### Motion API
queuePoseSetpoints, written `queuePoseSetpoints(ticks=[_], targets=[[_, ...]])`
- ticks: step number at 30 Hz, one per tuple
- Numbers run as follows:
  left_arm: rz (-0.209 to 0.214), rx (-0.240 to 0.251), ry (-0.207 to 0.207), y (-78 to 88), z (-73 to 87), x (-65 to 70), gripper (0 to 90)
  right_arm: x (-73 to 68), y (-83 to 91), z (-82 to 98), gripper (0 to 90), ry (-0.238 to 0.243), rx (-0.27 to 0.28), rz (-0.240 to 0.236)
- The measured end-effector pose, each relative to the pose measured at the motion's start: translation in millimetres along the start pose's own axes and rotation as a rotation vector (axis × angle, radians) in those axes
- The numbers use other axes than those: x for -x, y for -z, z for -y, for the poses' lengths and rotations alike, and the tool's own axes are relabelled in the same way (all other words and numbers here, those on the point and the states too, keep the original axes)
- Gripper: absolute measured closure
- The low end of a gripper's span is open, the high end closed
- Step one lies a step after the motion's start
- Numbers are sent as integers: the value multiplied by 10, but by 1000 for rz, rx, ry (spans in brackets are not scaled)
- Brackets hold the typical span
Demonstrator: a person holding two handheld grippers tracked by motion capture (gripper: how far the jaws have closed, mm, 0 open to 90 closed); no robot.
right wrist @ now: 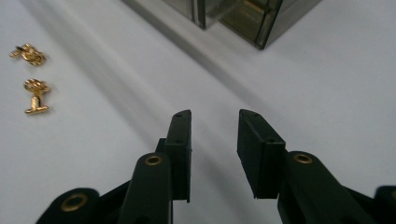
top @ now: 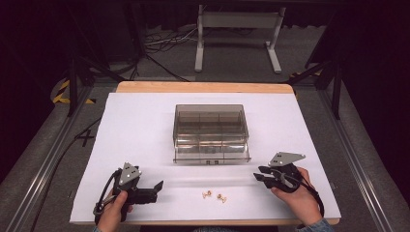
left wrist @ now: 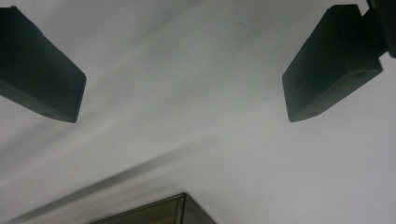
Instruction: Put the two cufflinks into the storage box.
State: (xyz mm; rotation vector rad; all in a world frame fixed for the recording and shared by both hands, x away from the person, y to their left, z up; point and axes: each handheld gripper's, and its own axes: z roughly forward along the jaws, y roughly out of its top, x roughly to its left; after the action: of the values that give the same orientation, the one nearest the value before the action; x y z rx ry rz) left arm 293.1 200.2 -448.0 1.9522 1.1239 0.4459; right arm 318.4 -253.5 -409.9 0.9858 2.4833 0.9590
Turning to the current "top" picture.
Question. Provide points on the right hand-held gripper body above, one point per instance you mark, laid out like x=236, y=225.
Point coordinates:
x=285, y=158

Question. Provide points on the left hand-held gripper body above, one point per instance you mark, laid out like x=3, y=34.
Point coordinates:
x=129, y=175

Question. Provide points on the transparent grey compartment box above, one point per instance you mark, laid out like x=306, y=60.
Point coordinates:
x=211, y=129

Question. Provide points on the person's left hand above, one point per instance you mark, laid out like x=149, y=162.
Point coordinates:
x=112, y=214

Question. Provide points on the person's right hand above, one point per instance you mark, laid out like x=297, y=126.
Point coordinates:
x=304, y=203

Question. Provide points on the white table sheet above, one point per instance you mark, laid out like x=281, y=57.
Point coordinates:
x=145, y=129

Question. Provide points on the black cross tape mark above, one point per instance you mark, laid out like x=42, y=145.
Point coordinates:
x=85, y=138

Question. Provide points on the black tripod stand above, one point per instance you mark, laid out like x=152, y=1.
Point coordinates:
x=73, y=87
x=336, y=93

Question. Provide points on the yellow black hazard tape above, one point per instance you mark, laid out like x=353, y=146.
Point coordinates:
x=61, y=93

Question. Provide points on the white metal stand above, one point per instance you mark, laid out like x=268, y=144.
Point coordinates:
x=199, y=54

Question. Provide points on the aluminium floor rail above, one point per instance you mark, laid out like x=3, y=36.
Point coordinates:
x=51, y=154
x=351, y=154

